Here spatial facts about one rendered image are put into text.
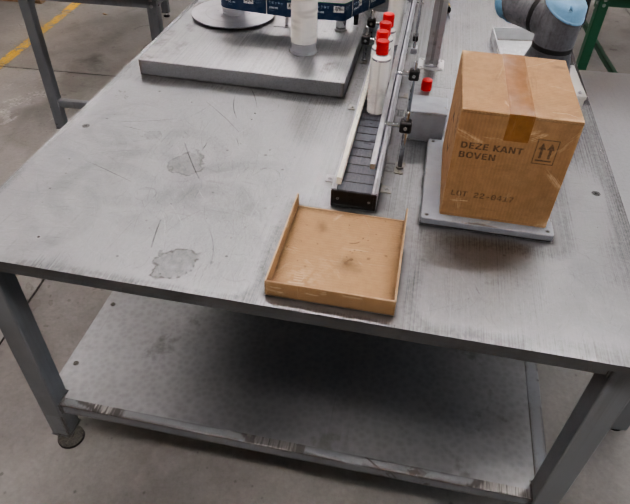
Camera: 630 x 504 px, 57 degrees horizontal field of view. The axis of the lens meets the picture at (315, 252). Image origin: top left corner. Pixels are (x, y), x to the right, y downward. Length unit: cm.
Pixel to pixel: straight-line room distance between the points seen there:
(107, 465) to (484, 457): 111
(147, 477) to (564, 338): 127
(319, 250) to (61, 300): 142
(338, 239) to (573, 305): 50
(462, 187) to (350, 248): 28
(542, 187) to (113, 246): 94
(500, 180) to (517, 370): 78
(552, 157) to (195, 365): 117
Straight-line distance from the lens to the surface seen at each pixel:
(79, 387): 188
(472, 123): 125
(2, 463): 209
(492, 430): 179
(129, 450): 199
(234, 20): 227
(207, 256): 127
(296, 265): 123
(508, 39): 242
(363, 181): 140
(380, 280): 121
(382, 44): 160
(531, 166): 132
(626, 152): 185
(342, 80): 186
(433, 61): 212
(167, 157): 159
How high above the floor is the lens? 168
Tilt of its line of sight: 42 degrees down
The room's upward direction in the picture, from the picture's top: 2 degrees clockwise
